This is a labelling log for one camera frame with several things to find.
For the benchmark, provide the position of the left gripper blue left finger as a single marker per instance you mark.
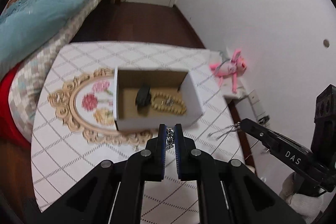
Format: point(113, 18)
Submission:
point(161, 149)

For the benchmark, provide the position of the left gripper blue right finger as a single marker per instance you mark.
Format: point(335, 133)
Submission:
point(180, 151)

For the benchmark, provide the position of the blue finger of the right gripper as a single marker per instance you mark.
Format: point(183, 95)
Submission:
point(252, 128)

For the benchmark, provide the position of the black power adapter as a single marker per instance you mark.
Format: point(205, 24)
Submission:
point(264, 120)

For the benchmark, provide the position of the open cardboard box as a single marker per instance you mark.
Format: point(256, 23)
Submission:
point(174, 98)

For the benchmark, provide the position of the pink panther plush toy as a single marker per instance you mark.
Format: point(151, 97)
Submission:
point(229, 69)

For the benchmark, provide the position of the checkered mattress bedding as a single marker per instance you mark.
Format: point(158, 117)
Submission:
point(26, 87)

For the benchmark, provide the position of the light blue quilt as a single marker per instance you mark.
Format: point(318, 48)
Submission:
point(28, 24)

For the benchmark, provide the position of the white wall power strip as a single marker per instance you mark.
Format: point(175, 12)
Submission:
point(256, 106)

